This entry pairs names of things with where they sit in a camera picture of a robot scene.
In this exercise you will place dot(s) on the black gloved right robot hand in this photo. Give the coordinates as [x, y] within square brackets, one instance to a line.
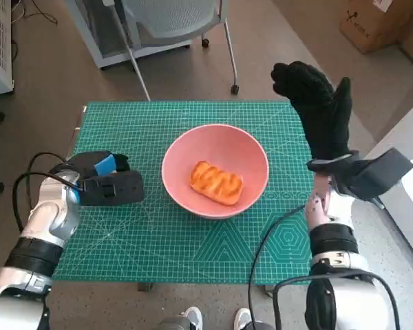
[316, 110]

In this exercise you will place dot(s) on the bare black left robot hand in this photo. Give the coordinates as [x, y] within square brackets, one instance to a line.
[89, 161]

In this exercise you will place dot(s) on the pink bowl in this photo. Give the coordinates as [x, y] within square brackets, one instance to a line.
[220, 144]

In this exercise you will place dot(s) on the orange braided toy bread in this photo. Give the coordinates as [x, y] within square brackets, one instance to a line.
[215, 182]

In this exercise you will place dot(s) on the green cutting mat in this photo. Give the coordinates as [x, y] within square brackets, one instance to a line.
[130, 223]

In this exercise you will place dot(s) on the white desk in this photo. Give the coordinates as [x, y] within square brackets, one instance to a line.
[399, 165]

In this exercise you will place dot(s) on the printed cardboard box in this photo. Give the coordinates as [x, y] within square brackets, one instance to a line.
[371, 24]

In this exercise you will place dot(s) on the grey mesh office chair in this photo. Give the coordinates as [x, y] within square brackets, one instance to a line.
[172, 17]

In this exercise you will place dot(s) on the white shoe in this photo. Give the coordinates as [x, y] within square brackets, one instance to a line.
[242, 318]
[194, 318]

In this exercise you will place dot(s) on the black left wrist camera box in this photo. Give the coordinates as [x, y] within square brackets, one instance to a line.
[113, 189]

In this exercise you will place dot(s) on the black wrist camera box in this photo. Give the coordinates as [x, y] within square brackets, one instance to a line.
[113, 189]
[378, 172]

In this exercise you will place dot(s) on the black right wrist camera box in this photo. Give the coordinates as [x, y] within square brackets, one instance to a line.
[378, 172]

